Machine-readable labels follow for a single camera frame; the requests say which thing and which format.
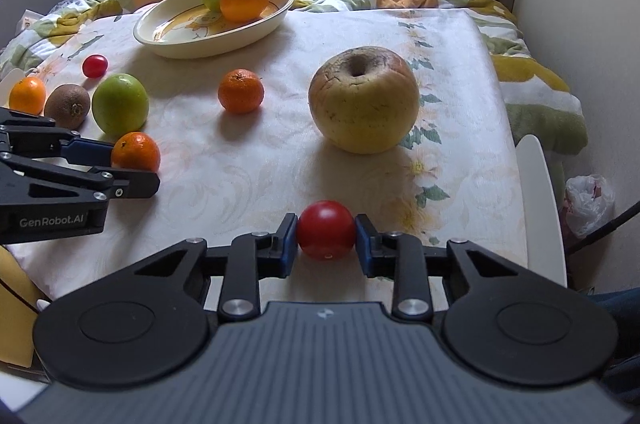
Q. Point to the round red tomato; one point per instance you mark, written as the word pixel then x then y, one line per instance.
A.
pixel 326 230

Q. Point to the floral cream tablecloth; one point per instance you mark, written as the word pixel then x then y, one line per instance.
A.
pixel 280 154

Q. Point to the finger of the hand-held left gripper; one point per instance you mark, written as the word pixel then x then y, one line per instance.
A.
pixel 135 185
pixel 87 150

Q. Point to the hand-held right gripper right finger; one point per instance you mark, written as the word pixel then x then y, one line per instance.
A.
pixel 365 251

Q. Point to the green apple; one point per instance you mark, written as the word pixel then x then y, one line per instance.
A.
pixel 120 103

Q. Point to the large yellow apple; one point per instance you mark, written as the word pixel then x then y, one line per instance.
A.
pixel 363 104

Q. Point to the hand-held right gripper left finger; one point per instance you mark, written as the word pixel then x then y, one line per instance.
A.
pixel 286 254

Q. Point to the brown kiwi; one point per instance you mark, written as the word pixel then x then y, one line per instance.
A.
pixel 67 106

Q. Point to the person's leg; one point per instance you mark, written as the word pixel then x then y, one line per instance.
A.
pixel 625 309

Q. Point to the large orange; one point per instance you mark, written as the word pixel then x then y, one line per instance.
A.
pixel 244 0

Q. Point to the small oval red tomato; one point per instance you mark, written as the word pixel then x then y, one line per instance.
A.
pixel 94 66

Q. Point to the white plastic bag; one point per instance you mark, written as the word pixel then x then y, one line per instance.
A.
pixel 587 204

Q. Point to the cream oval bowl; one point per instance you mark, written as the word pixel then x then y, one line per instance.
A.
pixel 170 39

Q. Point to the tangerine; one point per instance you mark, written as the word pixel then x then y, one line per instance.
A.
pixel 135 152
pixel 240 92
pixel 27 95

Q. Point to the white paper box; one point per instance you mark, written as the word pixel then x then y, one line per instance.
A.
pixel 26 19

